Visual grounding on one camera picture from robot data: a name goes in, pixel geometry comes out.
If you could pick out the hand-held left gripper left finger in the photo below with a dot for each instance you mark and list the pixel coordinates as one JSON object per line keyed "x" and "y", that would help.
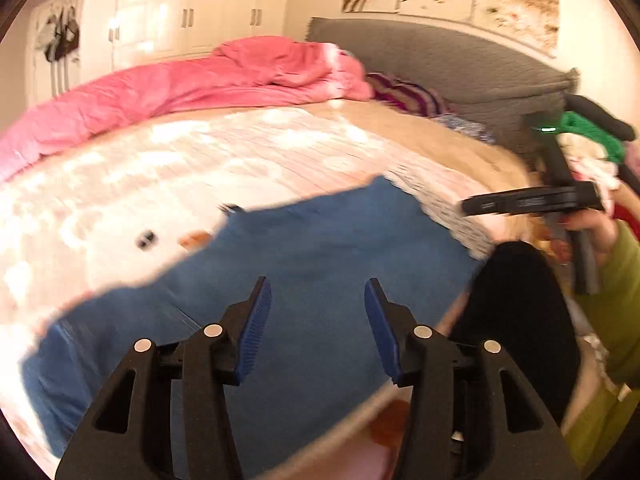
{"x": 256, "y": 327}

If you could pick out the grey padded headboard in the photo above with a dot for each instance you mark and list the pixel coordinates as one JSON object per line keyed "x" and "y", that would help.
{"x": 450, "y": 60}

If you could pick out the person's right forearm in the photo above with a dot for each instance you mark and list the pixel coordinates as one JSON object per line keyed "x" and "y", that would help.
{"x": 615, "y": 320}

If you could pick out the purple striped pillow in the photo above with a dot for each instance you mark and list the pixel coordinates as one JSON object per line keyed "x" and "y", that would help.
{"x": 405, "y": 92}

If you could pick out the white wardrobe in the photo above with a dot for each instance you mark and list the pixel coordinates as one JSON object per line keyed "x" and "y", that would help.
{"x": 200, "y": 5}

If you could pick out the person's right hand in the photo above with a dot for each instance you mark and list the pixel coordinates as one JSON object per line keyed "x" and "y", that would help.
{"x": 595, "y": 232}

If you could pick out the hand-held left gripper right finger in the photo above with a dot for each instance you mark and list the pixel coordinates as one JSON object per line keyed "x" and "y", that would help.
{"x": 381, "y": 327}

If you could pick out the blue denim pants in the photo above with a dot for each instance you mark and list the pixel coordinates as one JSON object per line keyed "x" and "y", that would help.
{"x": 310, "y": 250}

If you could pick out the beige bed sheet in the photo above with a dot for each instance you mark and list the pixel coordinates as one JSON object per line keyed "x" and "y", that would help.
{"x": 430, "y": 145}

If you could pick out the pile of clothes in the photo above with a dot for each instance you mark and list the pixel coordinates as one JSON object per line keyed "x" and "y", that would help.
{"x": 595, "y": 170}

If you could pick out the hanging bags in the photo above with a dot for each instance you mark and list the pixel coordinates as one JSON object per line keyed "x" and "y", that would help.
{"x": 62, "y": 35}

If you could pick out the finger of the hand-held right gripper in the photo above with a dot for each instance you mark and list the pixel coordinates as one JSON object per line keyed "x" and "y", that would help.
{"x": 485, "y": 204}

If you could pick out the white door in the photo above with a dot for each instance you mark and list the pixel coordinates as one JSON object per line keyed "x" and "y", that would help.
{"x": 42, "y": 80}

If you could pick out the blue patterned pillow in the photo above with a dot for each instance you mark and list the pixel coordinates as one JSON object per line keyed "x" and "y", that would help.
{"x": 467, "y": 127}

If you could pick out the pink duvet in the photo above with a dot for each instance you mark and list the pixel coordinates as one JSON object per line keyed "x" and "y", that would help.
{"x": 200, "y": 85}

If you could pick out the person's leg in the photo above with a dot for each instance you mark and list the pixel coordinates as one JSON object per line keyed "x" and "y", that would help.
{"x": 515, "y": 320}

